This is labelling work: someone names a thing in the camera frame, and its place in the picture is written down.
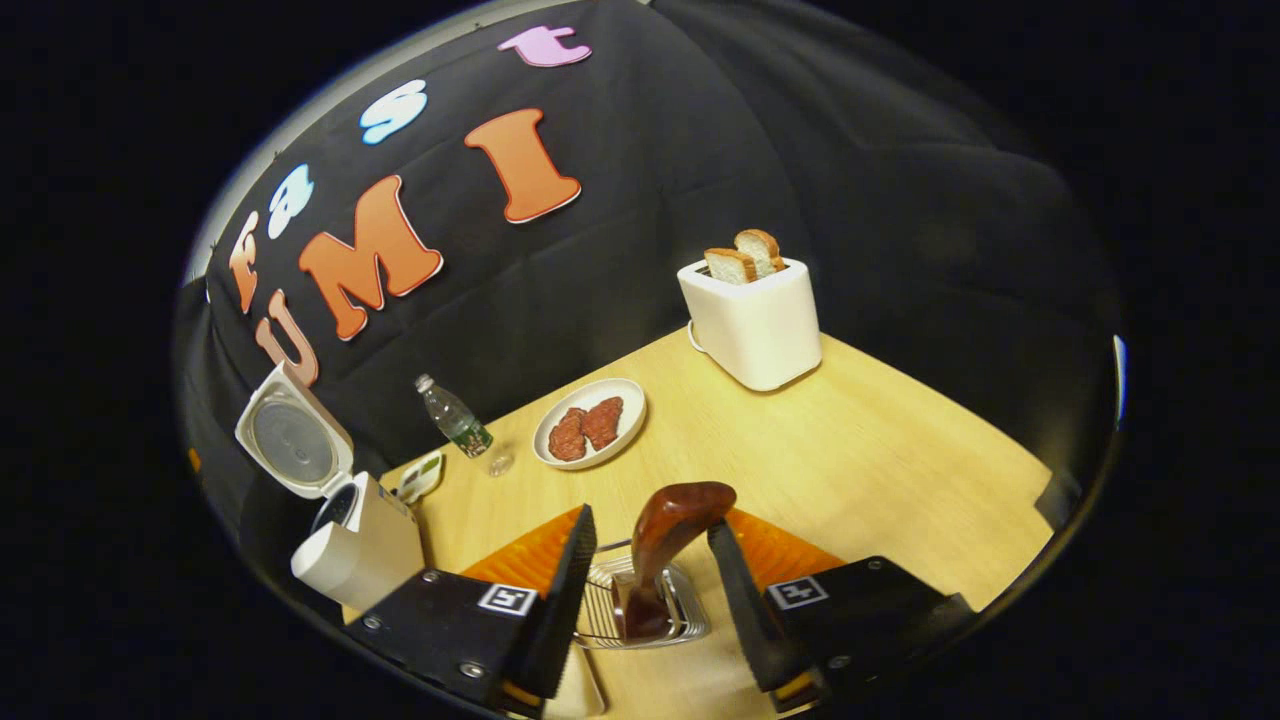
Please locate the white rice cooker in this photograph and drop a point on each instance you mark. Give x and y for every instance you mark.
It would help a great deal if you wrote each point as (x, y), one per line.
(375, 540)

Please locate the red meat piece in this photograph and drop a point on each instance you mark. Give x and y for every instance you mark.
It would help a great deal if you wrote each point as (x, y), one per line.
(603, 422)
(567, 435)

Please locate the white divided bean dish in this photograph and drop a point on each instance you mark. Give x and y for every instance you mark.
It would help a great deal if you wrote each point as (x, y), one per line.
(420, 478)

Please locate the brown wooden spoon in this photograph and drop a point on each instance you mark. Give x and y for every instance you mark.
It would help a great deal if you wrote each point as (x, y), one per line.
(670, 525)

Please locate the white round plate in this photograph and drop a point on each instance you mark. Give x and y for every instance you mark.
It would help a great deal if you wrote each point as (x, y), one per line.
(630, 400)

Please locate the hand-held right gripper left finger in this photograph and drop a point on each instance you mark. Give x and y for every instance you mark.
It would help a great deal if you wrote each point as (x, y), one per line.
(555, 620)

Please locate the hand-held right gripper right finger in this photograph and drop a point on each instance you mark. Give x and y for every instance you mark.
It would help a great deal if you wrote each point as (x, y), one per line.
(745, 620)

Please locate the clear water bottle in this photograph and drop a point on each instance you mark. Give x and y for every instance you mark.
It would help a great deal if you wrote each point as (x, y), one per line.
(458, 420)

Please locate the black backdrop cloth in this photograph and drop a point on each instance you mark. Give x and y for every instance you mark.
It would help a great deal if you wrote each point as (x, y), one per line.
(850, 180)

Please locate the white toaster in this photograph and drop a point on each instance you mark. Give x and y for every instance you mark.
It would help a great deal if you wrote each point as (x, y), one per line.
(755, 330)

